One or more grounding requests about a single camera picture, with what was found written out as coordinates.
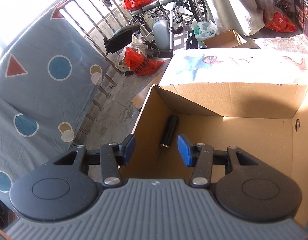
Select large cardboard box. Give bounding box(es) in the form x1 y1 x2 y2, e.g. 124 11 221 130
120 82 308 226

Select red bag by curtain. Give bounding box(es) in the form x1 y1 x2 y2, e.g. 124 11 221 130
264 12 297 33

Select red bag on floor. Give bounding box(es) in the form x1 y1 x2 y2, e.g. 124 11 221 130
125 47 164 76

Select black cylindrical pen tool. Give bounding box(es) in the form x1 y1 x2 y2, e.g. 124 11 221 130
157 115 179 160

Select metal bed rail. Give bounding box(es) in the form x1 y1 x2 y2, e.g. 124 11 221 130
40 0 125 138

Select wheelchair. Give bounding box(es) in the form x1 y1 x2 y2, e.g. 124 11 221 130
104 0 214 58

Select small open cardboard box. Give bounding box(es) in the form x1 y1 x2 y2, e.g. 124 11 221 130
203 29 247 48

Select white curtain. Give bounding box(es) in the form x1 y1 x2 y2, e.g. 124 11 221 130
207 0 272 36

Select grey patterned bed quilt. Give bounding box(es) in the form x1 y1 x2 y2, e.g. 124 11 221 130
0 9 110 205

